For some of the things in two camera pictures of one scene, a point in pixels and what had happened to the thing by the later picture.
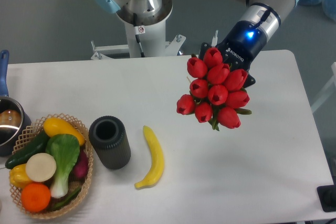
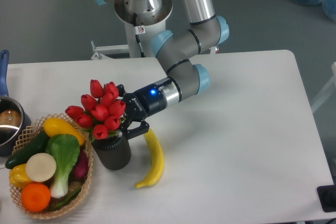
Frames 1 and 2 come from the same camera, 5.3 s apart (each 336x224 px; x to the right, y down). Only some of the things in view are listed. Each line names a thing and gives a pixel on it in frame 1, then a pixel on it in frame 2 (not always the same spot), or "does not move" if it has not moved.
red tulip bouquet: (216, 94) → (101, 113)
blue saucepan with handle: (13, 119) does not move
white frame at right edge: (329, 91) does not move
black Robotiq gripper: (240, 49) → (140, 104)
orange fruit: (35, 197) does not move
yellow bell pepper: (18, 176) does not move
